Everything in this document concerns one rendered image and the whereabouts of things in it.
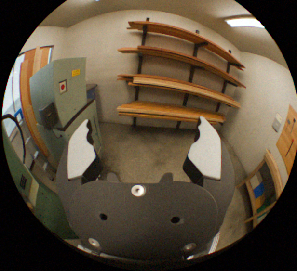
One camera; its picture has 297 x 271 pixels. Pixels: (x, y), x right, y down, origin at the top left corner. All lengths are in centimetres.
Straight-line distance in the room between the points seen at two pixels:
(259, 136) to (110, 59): 343
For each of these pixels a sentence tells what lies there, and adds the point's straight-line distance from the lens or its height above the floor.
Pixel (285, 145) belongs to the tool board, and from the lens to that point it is 243.
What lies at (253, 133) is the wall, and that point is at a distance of 259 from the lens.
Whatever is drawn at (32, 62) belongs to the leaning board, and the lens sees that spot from 230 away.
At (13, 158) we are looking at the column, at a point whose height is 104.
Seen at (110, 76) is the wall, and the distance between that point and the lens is 200.
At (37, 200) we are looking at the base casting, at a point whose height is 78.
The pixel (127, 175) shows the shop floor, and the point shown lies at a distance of 144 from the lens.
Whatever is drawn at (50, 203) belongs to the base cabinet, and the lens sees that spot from 96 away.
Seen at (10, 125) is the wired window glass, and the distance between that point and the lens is 226.
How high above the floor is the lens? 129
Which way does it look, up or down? 32 degrees down
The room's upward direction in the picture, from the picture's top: 9 degrees clockwise
